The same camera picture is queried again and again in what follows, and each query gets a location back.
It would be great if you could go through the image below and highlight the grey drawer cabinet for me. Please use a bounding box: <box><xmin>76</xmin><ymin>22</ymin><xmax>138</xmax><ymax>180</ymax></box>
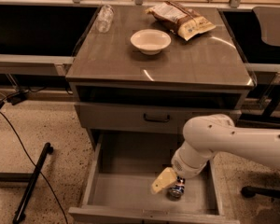
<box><xmin>64</xmin><ymin>5</ymin><xmax>256</xmax><ymax>151</ymax></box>

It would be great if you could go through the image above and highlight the black office chair base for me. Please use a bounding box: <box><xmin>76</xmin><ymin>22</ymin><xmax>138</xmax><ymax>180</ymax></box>
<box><xmin>241</xmin><ymin>186</ymin><xmax>280</xmax><ymax>199</ymax></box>

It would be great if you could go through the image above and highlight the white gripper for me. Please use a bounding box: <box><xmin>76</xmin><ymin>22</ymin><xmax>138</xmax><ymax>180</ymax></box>
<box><xmin>151</xmin><ymin>142</ymin><xmax>215</xmax><ymax>194</ymax></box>

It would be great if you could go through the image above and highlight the black floor cable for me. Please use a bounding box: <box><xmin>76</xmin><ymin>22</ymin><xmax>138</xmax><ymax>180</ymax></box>
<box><xmin>0</xmin><ymin>109</ymin><xmax>69</xmax><ymax>224</ymax></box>

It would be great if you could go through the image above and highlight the brown chip bag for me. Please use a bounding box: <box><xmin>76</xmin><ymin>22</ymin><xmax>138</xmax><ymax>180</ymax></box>
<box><xmin>146</xmin><ymin>1</ymin><xmax>216</xmax><ymax>41</ymax></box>

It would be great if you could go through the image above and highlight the closed grey top drawer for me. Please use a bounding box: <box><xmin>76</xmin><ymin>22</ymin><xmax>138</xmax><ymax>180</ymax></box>
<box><xmin>75</xmin><ymin>102</ymin><xmax>241</xmax><ymax>135</ymax></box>

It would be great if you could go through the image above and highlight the black drawer handle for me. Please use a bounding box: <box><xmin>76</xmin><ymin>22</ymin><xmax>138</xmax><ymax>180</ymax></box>
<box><xmin>143</xmin><ymin>113</ymin><xmax>171</xmax><ymax>123</ymax></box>

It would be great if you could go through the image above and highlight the blue pepsi can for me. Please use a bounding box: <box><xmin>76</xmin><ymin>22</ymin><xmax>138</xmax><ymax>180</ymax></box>
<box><xmin>168</xmin><ymin>176</ymin><xmax>185</xmax><ymax>199</ymax></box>

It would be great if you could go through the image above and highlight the black stand leg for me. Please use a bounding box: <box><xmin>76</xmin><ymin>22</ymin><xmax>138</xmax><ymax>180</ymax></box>
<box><xmin>12</xmin><ymin>143</ymin><xmax>53</xmax><ymax>224</ymax></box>

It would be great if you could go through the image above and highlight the grey office chair back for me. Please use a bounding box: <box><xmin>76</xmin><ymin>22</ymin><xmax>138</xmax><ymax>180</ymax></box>
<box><xmin>253</xmin><ymin>7</ymin><xmax>280</xmax><ymax>47</ymax></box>

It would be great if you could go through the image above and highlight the white bowl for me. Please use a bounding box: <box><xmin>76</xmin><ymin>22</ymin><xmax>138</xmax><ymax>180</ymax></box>
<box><xmin>130</xmin><ymin>29</ymin><xmax>171</xmax><ymax>55</ymax></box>

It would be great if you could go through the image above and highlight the clear plastic bottle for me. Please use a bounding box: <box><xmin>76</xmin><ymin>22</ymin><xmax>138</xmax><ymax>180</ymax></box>
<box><xmin>95</xmin><ymin>5</ymin><xmax>114</xmax><ymax>33</ymax></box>

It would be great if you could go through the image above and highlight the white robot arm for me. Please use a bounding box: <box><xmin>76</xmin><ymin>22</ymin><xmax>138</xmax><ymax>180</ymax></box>
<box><xmin>151</xmin><ymin>114</ymin><xmax>280</xmax><ymax>195</ymax></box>

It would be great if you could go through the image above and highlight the open grey middle drawer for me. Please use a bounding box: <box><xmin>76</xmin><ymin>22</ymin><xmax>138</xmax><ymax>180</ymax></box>
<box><xmin>69</xmin><ymin>132</ymin><xmax>240</xmax><ymax>224</ymax></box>

